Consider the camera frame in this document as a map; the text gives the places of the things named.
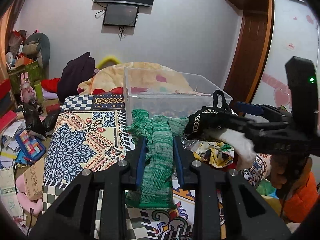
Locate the grey plush toy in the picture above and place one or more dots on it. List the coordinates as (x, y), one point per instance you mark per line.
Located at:
(37, 46)

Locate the green knitted cloth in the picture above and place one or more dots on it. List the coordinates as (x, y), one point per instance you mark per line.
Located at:
(155, 192)

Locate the pink rabbit plush toy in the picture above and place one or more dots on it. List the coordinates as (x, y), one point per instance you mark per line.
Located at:
(27, 91)

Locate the cream drawstring pouch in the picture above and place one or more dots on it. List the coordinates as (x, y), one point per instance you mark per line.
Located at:
(242, 146)

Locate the person hand holding gripper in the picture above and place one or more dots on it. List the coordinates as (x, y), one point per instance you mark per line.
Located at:
(278, 165)

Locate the peach floral blanket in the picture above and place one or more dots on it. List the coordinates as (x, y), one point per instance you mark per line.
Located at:
(141, 75)

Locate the small black wall monitor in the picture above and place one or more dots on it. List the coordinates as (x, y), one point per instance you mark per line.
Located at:
(120, 15)

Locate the red box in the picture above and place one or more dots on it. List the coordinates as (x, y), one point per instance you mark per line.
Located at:
(5, 88)

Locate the floral patterned cloth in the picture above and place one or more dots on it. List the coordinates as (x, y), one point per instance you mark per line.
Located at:
(218, 154)

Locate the yellow fuzzy hoop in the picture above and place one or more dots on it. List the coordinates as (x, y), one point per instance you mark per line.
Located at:
(109, 60)

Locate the clear plastic storage bin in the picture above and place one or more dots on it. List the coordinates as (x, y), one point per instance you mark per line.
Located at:
(171, 104)

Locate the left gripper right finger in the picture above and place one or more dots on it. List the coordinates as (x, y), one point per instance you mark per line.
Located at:
(247, 215)

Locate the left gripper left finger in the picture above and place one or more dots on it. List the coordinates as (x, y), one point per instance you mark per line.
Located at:
(72, 215)

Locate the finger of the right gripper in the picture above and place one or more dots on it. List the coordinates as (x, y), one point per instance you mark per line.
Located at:
(265, 111)
(254, 131)

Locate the dark purple garment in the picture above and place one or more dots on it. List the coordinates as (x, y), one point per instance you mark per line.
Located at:
(76, 71)

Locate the patterned bed cover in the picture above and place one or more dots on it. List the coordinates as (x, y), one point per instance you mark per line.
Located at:
(89, 134)

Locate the brown wooden door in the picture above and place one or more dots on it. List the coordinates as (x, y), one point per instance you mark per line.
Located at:
(248, 58)

